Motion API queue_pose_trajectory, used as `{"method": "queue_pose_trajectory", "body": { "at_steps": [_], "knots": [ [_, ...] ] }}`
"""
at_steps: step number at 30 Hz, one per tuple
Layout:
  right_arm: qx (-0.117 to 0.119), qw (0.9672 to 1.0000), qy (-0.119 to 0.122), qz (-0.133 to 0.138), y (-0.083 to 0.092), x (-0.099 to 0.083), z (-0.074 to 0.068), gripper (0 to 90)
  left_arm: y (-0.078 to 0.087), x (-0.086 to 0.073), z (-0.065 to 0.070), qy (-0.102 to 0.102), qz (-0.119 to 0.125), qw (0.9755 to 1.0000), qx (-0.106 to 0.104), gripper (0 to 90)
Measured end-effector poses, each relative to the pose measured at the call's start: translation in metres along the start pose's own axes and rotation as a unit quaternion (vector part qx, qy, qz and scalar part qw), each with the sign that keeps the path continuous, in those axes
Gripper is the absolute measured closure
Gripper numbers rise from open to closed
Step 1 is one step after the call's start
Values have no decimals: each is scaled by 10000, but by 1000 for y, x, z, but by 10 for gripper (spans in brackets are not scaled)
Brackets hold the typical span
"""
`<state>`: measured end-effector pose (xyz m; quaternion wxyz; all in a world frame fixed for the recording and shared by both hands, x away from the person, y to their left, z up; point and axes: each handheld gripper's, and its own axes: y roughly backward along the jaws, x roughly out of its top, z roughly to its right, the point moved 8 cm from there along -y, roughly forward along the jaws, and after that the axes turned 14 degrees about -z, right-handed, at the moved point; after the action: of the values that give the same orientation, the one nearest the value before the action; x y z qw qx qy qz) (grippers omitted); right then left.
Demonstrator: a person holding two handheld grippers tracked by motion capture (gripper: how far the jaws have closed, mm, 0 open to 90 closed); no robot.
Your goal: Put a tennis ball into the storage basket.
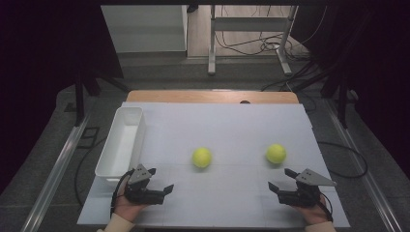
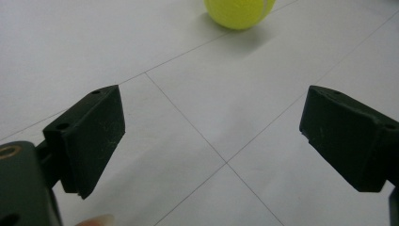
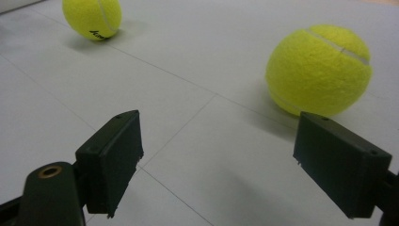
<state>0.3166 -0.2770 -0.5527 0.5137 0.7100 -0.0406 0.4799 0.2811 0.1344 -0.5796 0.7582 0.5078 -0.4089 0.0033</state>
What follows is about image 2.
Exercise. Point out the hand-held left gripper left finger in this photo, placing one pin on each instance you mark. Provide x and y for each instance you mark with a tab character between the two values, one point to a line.
87	138

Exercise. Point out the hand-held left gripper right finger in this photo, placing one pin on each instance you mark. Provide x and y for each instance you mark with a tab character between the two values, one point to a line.
345	141

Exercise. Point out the yellow tennis ball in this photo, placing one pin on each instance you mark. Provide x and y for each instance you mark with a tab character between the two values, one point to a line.
238	12

